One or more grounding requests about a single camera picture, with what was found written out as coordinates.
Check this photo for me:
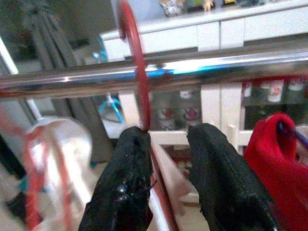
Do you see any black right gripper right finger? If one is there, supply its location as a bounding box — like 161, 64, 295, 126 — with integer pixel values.
186, 123, 281, 231

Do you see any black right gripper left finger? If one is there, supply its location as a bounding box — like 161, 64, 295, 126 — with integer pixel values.
78, 126, 154, 231

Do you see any plain white t-shirt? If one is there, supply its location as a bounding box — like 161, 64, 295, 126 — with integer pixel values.
148, 139, 207, 231

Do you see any red plastic hanger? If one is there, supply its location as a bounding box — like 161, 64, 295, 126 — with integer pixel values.
117, 0, 180, 231
0, 108, 73, 231

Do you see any turquoise plastic hanger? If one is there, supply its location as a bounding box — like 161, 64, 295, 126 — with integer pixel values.
92, 36, 126, 125

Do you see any dark blue hanger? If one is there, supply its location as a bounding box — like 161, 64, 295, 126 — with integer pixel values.
278, 121, 308, 149

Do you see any red polo shirt white trim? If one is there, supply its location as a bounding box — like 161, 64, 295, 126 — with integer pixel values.
243, 113, 308, 231

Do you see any white shirt plaid lining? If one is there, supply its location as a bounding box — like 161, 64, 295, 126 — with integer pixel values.
0, 116, 97, 231

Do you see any white display cabinet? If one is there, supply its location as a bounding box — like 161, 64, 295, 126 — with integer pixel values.
100, 0, 308, 154

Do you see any dark grey curtain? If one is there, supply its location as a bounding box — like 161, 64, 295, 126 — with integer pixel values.
28, 7, 111, 167

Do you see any small beige figurine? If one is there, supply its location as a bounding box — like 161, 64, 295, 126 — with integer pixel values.
203, 0, 216, 12

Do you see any patterned ceramic pot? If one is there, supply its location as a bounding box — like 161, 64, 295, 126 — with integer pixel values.
160, 0, 186, 17

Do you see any shiny steel clothes rail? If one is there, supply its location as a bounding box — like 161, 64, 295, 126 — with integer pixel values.
0, 47, 308, 99

